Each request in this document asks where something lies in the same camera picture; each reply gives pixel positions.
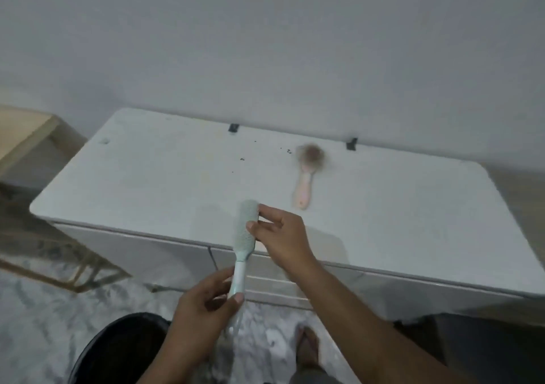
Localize pink hairbrush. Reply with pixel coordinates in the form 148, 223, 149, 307
292, 143, 326, 211

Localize light wooden table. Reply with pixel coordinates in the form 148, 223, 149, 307
0, 106, 132, 294

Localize person's right forearm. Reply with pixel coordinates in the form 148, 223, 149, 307
294, 260, 477, 384

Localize person's right hand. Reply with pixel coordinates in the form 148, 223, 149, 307
246, 203, 318, 276

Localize black waste bin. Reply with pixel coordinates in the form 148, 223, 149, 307
68, 312, 172, 384

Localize scattered dark crumbs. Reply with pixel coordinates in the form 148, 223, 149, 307
229, 140, 295, 175

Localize white cabinet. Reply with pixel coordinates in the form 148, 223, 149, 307
28, 107, 545, 325

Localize person's left hand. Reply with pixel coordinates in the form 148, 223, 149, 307
163, 266, 246, 357

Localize mint green hairbrush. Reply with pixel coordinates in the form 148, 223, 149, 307
228, 199, 261, 337

